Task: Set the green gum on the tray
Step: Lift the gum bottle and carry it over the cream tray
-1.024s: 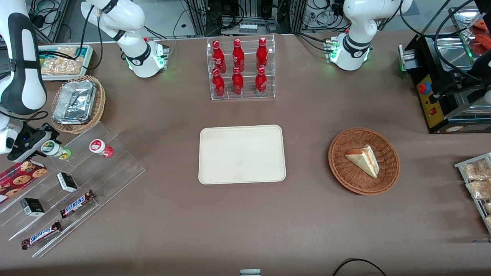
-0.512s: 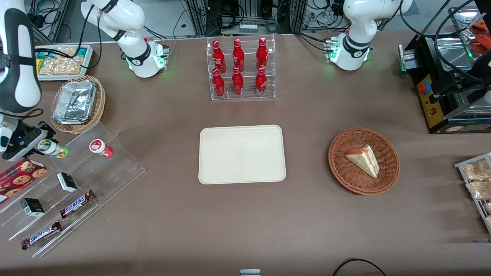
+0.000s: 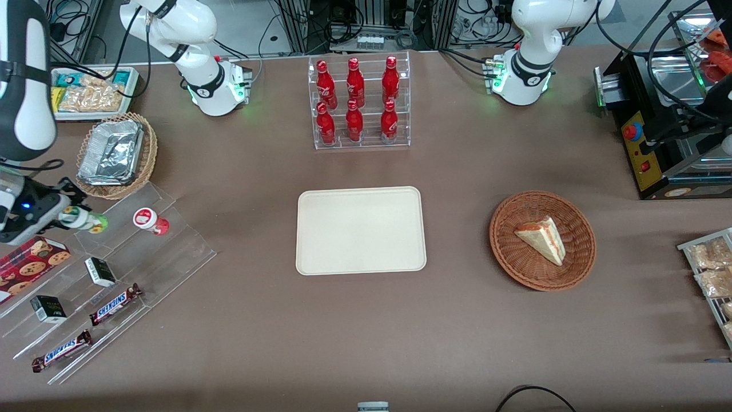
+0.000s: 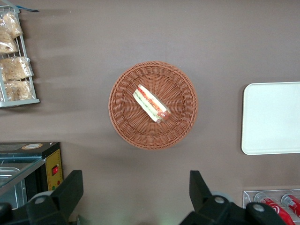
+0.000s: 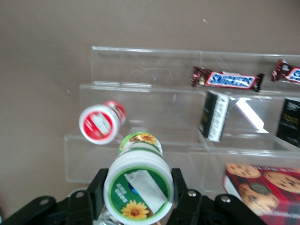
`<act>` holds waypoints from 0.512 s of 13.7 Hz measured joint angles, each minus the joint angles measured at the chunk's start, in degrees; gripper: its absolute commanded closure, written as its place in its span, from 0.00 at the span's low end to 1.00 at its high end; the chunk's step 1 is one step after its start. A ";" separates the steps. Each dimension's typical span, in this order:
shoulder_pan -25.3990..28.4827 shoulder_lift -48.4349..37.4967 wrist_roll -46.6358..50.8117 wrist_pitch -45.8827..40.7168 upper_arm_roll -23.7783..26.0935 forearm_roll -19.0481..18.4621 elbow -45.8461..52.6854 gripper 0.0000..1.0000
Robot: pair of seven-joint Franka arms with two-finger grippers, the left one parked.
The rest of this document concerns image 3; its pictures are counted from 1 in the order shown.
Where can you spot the clear acrylic stepped display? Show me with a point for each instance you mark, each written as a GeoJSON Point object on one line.
{"type": "Point", "coordinates": [171, 257]}

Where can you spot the light tan wicker basket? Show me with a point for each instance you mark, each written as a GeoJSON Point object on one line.
{"type": "Point", "coordinates": [150, 154]}

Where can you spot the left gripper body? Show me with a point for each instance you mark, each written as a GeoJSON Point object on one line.
{"type": "Point", "coordinates": [688, 125]}

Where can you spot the clear cracker bag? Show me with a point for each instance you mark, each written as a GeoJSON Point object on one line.
{"type": "Point", "coordinates": [91, 100]}
{"type": "Point", "coordinates": [97, 80]}

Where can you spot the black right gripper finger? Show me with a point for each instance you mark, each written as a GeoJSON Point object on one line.
{"type": "Point", "coordinates": [68, 208]}
{"type": "Point", "coordinates": [71, 190]}

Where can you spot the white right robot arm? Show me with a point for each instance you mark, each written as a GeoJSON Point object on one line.
{"type": "Point", "coordinates": [194, 28]}

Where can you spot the white rectangular snack bin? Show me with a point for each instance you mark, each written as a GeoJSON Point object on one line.
{"type": "Point", "coordinates": [97, 116]}

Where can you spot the brown round wicker basket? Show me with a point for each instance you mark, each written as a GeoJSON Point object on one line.
{"type": "Point", "coordinates": [514, 263]}

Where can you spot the beige plastic tray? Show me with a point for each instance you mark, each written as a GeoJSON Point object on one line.
{"type": "Point", "coordinates": [360, 230]}

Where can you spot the green gum bottle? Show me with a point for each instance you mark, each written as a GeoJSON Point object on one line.
{"type": "Point", "coordinates": [86, 222]}

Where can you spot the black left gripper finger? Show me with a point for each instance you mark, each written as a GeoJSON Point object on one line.
{"type": "Point", "coordinates": [652, 150]}
{"type": "Point", "coordinates": [653, 142]}

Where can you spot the white power strip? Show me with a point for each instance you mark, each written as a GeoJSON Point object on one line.
{"type": "Point", "coordinates": [370, 41]}

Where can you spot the red gum bottle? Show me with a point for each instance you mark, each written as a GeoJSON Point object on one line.
{"type": "Point", "coordinates": [150, 221]}

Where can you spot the red cola bottle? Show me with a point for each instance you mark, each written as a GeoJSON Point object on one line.
{"type": "Point", "coordinates": [390, 79]}
{"type": "Point", "coordinates": [354, 123]}
{"type": "Point", "coordinates": [355, 81]}
{"type": "Point", "coordinates": [389, 122]}
{"type": "Point", "coordinates": [326, 126]}
{"type": "Point", "coordinates": [325, 83]}

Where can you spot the red plaid cookie box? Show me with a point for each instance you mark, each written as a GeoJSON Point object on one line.
{"type": "Point", "coordinates": [28, 266]}

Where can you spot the clear acrylic bottle rack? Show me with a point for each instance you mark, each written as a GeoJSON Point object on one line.
{"type": "Point", "coordinates": [372, 143]}

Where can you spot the yellow snack packet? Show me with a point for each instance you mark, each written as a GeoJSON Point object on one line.
{"type": "Point", "coordinates": [58, 100]}

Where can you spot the small black box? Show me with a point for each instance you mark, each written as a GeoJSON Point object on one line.
{"type": "Point", "coordinates": [100, 272]}
{"type": "Point", "coordinates": [48, 309]}

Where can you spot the wrapped sandwich wedge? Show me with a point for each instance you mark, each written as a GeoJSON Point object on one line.
{"type": "Point", "coordinates": [543, 239]}

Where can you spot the black steel conveyor machine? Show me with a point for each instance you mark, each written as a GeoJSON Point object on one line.
{"type": "Point", "coordinates": [652, 171]}

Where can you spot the grey device edge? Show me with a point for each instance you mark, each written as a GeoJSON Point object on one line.
{"type": "Point", "coordinates": [373, 407]}

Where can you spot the snickers chocolate bar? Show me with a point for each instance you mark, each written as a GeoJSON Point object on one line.
{"type": "Point", "coordinates": [114, 304]}
{"type": "Point", "coordinates": [62, 351]}

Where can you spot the stacked aluminium foil trays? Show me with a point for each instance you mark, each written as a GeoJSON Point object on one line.
{"type": "Point", "coordinates": [114, 151]}

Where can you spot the clear bag of crackers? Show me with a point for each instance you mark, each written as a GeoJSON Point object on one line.
{"type": "Point", "coordinates": [709, 254]}
{"type": "Point", "coordinates": [715, 282]}

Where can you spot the teal snack packet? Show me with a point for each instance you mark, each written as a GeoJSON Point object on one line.
{"type": "Point", "coordinates": [68, 79]}
{"type": "Point", "coordinates": [121, 78]}

